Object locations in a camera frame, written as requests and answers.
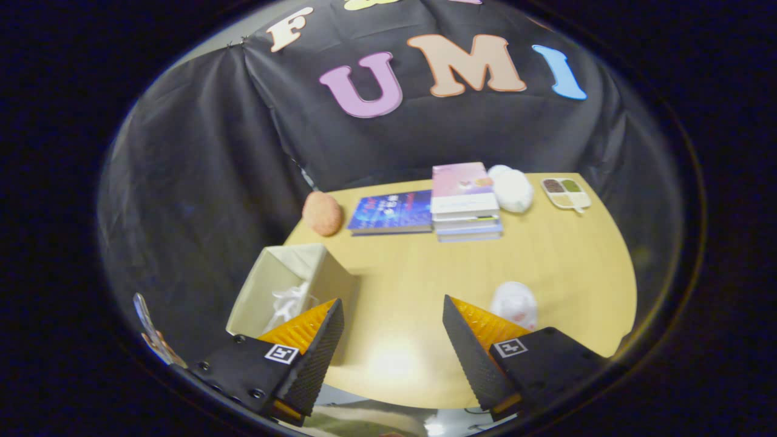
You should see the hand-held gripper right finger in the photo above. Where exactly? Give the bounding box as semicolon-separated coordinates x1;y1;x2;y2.
442;295;608;421

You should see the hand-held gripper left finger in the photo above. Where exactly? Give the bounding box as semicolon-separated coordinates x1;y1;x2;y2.
187;297;345;425

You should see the white canvas shoe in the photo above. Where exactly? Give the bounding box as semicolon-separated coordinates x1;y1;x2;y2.
264;281;319;333
489;281;539;331

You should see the beige fabric storage box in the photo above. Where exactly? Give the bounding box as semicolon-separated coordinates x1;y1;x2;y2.
226;243;359;365

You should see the pale blue stacked book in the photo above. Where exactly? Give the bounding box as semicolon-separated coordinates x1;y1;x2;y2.
437;225;504;243

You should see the white stacked book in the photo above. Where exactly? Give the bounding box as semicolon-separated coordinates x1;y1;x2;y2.
433;212;502;234

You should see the orange textured ball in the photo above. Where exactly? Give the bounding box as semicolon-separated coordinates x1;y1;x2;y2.
302;191;344;237

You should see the blue cover book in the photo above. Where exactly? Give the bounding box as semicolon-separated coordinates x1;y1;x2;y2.
347;190;434;236

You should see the pink cover book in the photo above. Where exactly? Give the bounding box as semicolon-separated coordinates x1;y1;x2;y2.
431;161;500;220

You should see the white plush toy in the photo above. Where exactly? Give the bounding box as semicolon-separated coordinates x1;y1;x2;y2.
487;164;535;214

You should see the white divided snack plate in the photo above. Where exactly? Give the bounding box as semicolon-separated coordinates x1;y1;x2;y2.
540;177;592;214

